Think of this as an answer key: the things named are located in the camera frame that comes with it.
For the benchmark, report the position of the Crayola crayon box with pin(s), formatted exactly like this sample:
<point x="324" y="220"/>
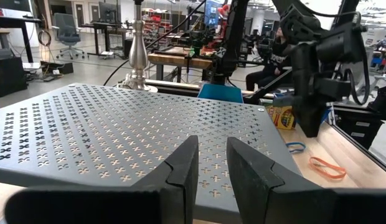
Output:
<point x="281" y="118"/>

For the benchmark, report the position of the orange rubber band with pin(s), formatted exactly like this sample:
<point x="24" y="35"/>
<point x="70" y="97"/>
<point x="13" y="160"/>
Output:
<point x="342" y="173"/>

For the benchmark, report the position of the blue perforated plastic basket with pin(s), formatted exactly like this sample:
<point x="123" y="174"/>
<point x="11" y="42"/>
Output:
<point x="327" y="114"/>

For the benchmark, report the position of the silver lamp with white shade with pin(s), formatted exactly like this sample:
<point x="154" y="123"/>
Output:
<point x="138" y="56"/>

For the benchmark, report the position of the black floor box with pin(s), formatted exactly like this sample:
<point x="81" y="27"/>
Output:
<point x="63" y="68"/>

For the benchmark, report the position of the grey perforated metal shelf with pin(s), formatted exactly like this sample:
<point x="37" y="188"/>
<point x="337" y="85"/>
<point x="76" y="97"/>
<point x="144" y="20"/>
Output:
<point x="118" y="124"/>

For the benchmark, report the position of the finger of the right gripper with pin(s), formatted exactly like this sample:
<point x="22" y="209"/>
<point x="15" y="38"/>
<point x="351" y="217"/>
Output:
<point x="306" y="93"/>

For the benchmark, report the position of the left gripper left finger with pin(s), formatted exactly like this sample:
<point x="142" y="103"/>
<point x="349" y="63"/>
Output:
<point x="168" y="193"/>

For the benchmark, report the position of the black drawer unit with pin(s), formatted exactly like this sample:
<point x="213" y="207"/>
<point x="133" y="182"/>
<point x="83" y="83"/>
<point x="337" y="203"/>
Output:
<point x="358" y="130"/>

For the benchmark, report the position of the black desk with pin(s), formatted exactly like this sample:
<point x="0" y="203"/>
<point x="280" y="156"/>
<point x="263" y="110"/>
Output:
<point x="99" y="25"/>
<point x="15" y="21"/>

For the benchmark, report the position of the grey office chair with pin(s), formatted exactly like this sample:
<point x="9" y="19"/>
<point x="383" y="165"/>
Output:
<point x="67" y="31"/>

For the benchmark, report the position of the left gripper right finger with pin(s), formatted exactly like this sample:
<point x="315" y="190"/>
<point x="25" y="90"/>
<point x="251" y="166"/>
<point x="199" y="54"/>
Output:
<point x="261" y="193"/>

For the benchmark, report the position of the red parts shelving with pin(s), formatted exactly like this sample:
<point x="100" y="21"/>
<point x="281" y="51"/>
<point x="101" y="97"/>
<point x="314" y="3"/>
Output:
<point x="157" y="25"/>

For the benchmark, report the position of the person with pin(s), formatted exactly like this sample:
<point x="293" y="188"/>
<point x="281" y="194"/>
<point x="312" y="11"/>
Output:
<point x="274" y="62"/>

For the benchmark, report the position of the teal plastic bin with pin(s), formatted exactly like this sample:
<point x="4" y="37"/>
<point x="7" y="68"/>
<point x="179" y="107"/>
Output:
<point x="221" y="93"/>

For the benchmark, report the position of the wooden workbench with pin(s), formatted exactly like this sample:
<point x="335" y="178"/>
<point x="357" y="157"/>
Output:
<point x="177" y="59"/>

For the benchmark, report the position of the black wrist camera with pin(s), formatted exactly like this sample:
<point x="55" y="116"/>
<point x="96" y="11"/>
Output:
<point x="333" y="88"/>

